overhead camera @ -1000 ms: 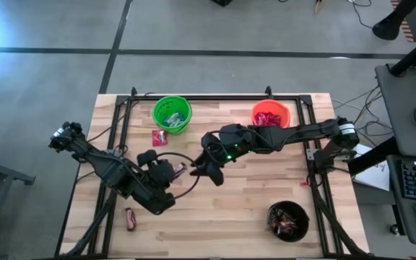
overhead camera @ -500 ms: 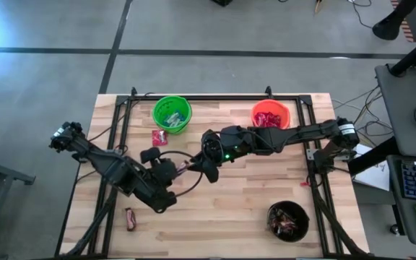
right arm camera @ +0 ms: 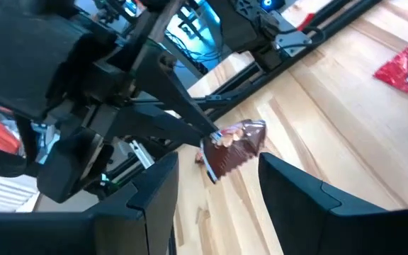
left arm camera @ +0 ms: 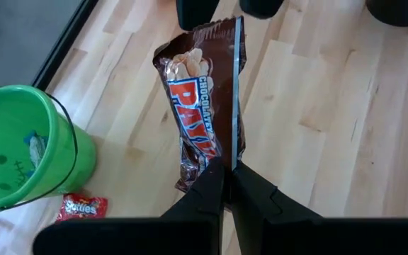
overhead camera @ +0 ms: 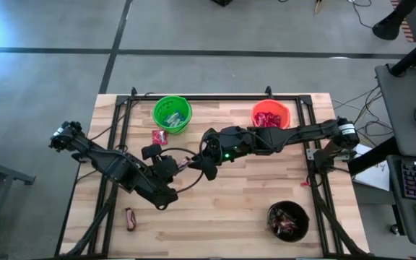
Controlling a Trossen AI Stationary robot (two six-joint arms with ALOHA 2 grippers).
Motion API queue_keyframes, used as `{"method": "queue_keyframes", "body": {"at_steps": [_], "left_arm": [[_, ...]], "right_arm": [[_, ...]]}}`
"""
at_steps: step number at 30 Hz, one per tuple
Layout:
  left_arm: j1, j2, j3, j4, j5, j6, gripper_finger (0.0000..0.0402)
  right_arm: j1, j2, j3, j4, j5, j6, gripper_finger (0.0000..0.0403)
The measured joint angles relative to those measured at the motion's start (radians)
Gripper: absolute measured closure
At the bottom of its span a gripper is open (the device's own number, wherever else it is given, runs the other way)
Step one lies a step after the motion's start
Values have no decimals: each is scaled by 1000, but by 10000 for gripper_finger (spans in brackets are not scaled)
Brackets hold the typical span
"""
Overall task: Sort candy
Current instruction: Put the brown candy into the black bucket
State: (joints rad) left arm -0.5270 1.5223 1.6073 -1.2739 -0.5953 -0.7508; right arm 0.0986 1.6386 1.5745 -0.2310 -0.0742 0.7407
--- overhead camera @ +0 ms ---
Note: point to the green plastic bucket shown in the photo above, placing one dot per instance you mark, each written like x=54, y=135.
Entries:
x=161, y=104

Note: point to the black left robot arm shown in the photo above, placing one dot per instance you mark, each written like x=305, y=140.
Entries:
x=121, y=169

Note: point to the black aluminium table frame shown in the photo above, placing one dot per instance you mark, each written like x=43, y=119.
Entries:
x=229, y=97

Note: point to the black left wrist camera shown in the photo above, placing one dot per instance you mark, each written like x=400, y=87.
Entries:
x=151, y=151

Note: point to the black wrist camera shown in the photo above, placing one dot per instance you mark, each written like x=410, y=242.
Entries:
x=151, y=151
x=209, y=169

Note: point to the white paper sheet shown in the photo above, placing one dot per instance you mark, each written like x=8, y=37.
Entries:
x=374, y=177

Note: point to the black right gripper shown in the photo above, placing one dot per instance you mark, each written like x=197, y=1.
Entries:
x=229, y=142

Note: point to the black stand pole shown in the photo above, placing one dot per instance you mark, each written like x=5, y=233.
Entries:
x=415, y=54

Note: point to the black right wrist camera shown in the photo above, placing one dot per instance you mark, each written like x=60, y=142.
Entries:
x=209, y=169

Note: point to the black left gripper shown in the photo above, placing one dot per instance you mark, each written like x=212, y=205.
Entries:
x=166, y=168

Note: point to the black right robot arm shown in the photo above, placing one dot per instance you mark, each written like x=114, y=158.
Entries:
x=294, y=135

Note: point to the black diagonal stand bar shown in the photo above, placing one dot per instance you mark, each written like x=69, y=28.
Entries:
x=374, y=156

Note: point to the grey side desk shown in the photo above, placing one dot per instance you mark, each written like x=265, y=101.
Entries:
x=399, y=108

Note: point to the orange jack-o'-lantern bucket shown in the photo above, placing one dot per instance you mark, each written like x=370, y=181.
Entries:
x=284, y=108

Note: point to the grey keyboard desk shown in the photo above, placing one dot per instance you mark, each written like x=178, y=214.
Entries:
x=406, y=224

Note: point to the black stand foot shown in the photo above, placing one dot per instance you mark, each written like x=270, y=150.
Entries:
x=388, y=27

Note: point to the black plastic bucket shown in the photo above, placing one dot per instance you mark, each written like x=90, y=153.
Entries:
x=303, y=216

